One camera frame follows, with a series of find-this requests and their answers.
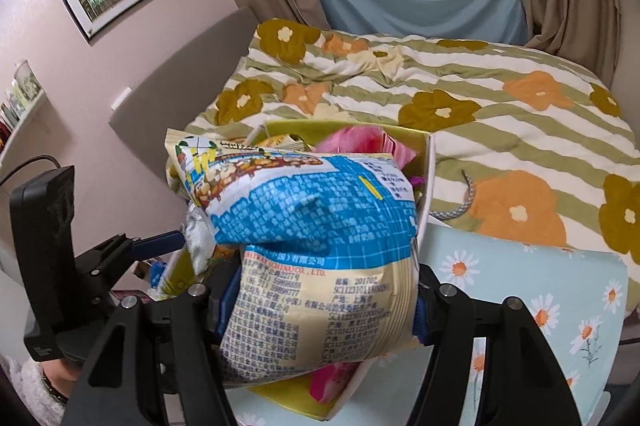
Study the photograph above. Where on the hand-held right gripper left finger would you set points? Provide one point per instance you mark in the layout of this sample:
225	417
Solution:
229	301

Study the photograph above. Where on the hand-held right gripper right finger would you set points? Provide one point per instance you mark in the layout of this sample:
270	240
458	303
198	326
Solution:
421	321

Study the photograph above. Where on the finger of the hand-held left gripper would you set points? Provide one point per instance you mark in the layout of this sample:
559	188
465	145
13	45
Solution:
155	243

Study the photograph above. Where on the blue yellow snack bag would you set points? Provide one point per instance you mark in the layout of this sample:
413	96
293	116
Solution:
310	226

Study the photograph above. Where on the green cardboard box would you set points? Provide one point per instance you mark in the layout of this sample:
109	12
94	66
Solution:
290	398

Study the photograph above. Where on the person's left forearm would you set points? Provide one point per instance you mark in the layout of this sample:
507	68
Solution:
25	391

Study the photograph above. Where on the pink snack packet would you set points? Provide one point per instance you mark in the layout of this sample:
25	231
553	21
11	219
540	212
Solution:
332	381
360	141

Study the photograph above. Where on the daisy print tablecloth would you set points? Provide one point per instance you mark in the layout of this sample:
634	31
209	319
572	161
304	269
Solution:
525	286

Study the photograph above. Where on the grey headboard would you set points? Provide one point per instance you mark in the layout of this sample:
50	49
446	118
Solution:
165	86

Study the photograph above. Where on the yellow snack packet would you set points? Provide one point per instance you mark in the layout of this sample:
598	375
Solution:
282	142

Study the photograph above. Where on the row of jars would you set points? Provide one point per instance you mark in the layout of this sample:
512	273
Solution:
25	84

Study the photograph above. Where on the floral striped blanket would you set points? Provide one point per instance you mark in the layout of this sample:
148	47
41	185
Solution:
475	71

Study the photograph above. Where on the white wall shelf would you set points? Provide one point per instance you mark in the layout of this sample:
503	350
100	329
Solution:
30	121

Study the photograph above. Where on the white wall plate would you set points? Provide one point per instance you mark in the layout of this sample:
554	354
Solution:
121	99

